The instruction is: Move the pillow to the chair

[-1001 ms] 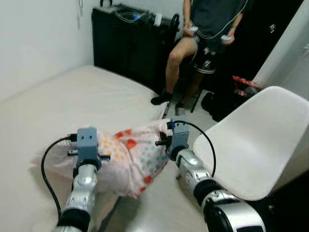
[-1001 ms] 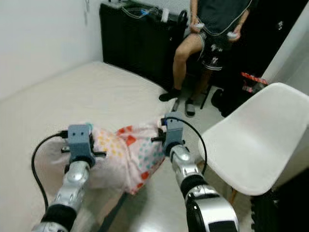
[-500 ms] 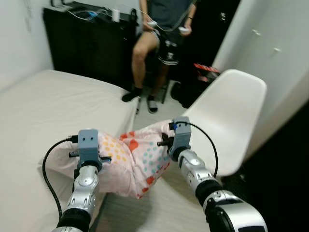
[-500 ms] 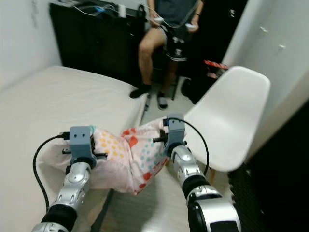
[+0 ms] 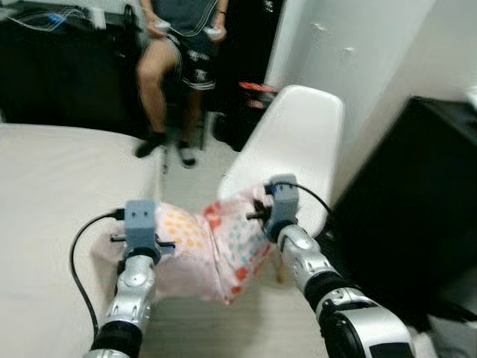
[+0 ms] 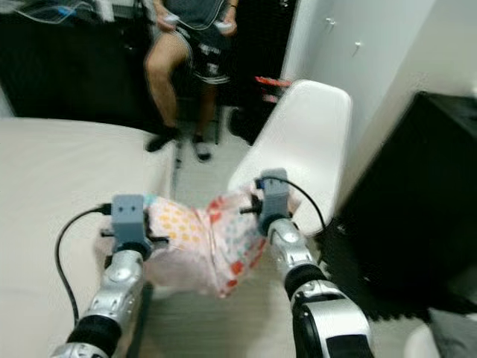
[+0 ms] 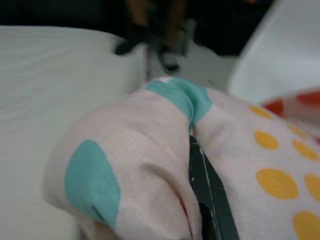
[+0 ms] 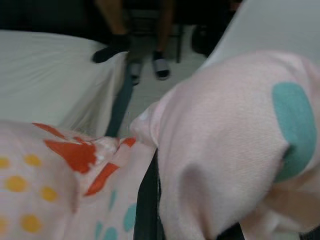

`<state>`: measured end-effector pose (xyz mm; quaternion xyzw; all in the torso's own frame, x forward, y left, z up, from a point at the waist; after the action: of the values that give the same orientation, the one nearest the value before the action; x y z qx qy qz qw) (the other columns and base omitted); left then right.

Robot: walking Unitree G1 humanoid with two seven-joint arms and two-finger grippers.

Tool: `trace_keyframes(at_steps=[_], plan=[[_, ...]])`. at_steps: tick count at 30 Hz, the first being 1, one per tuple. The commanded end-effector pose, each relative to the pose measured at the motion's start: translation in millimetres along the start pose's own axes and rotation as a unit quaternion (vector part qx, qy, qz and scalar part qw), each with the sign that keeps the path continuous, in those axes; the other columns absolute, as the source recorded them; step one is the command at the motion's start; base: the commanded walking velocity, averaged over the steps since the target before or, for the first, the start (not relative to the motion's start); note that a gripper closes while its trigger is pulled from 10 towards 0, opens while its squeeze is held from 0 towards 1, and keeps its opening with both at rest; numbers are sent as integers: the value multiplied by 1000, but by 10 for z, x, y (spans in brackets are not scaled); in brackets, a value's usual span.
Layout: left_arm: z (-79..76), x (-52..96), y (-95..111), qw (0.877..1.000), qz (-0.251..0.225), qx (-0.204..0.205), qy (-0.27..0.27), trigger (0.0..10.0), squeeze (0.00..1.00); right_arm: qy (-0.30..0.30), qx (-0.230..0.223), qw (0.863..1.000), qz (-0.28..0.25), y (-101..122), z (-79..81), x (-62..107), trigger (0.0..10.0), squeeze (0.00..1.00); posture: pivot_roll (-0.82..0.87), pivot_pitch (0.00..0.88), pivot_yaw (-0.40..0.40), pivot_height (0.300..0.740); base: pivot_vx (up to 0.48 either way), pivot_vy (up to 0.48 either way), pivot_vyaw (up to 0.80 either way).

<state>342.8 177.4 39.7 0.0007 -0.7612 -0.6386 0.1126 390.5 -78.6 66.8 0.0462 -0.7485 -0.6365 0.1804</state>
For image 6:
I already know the pink dotted pillow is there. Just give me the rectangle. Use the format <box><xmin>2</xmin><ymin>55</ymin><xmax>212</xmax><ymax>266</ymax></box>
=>
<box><xmin>101</xmin><ymin>190</ymin><xmax>269</xmax><ymax>299</ymax></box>

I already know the white plastic chair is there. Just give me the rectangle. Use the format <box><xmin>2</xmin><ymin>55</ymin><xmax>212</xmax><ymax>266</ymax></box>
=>
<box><xmin>227</xmin><ymin>79</ymin><xmax>353</xmax><ymax>232</ymax></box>

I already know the white bed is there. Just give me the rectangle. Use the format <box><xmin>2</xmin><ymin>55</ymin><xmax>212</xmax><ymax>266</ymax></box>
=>
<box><xmin>0</xmin><ymin>119</ymin><xmax>176</xmax><ymax>358</ymax></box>

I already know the black cabinet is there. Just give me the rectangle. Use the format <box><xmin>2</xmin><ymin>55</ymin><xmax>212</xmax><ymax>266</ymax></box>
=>
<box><xmin>335</xmin><ymin>91</ymin><xmax>477</xmax><ymax>299</ymax></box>

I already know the person in grey shirt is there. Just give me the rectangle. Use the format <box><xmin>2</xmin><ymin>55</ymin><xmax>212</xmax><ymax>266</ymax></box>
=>
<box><xmin>145</xmin><ymin>0</ymin><xmax>239</xmax><ymax>163</ymax></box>

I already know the black desk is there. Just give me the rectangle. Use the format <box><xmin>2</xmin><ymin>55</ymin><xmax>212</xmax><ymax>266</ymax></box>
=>
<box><xmin>0</xmin><ymin>0</ymin><xmax>157</xmax><ymax>131</ymax></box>

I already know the white wardrobe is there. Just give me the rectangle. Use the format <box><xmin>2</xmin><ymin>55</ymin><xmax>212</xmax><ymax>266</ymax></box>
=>
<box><xmin>279</xmin><ymin>0</ymin><xmax>437</xmax><ymax>202</ymax></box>

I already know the light grey right wrist camera mount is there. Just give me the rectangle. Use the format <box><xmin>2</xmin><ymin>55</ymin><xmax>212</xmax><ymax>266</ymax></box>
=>
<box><xmin>261</xmin><ymin>169</ymin><xmax>291</xmax><ymax>219</ymax></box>

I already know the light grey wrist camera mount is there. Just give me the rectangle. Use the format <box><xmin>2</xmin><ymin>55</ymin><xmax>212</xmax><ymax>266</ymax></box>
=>
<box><xmin>261</xmin><ymin>169</ymin><xmax>291</xmax><ymax>219</ymax></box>
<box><xmin>112</xmin><ymin>195</ymin><xmax>147</xmax><ymax>245</ymax></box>

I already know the light grey left wrist camera mount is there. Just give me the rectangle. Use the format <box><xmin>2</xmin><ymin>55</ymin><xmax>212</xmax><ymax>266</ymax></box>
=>
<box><xmin>112</xmin><ymin>195</ymin><xmax>147</xmax><ymax>245</ymax></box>

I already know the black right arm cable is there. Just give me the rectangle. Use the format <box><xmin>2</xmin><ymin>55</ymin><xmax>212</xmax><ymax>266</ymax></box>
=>
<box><xmin>279</xmin><ymin>176</ymin><xmax>329</xmax><ymax>232</ymax></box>

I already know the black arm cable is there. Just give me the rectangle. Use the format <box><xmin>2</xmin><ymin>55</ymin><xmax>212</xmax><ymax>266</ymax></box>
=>
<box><xmin>279</xmin><ymin>176</ymin><xmax>329</xmax><ymax>232</ymax></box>
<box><xmin>54</xmin><ymin>204</ymin><xmax>116</xmax><ymax>325</ymax></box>

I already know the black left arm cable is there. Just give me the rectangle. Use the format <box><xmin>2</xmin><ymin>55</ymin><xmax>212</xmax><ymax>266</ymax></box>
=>
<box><xmin>54</xmin><ymin>204</ymin><xmax>116</xmax><ymax>325</ymax></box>

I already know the white cable bundle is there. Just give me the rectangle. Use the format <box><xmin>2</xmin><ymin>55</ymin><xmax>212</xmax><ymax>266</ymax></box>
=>
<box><xmin>19</xmin><ymin>0</ymin><xmax>113</xmax><ymax>23</ymax></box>

